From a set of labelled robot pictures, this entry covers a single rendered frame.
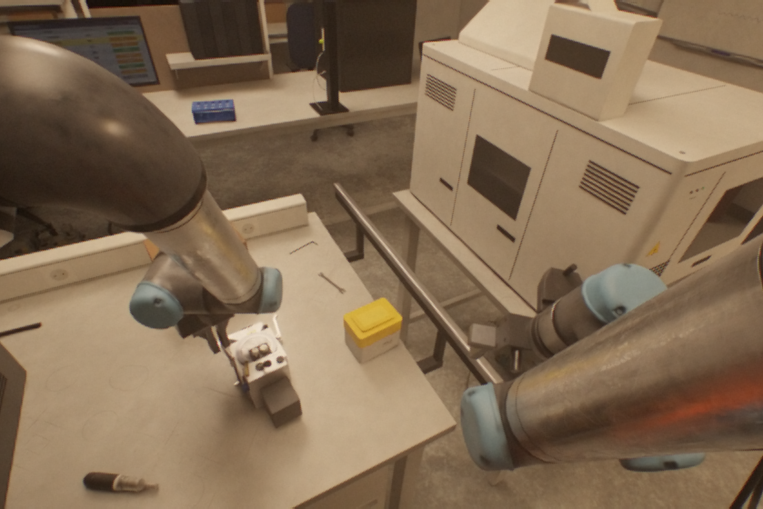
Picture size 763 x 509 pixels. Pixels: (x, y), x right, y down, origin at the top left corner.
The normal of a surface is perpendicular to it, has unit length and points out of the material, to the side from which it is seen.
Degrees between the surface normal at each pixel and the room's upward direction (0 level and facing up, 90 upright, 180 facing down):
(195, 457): 0
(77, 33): 86
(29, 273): 90
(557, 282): 24
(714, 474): 0
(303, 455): 0
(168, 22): 90
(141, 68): 86
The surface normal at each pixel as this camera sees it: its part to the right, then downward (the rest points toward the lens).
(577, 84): -0.89, 0.27
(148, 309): 0.03, 0.64
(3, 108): 0.39, 0.10
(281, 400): 0.04, -0.77
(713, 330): -1.00, -0.05
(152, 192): 0.68, 0.61
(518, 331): 0.10, -0.43
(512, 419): -0.97, 0.15
